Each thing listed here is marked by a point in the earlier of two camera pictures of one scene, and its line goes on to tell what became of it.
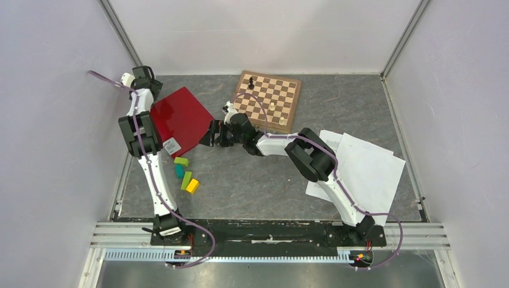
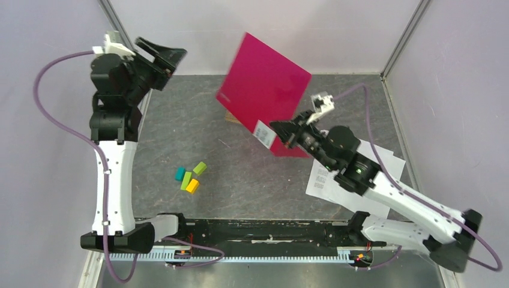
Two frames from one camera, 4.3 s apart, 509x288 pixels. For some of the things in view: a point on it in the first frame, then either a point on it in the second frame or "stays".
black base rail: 275,234 stays
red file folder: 181,120 -> 262,86
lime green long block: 186,180 stays
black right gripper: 208,140 -> 291,131
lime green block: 181,161 -> 200,168
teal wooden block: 180,171 stays
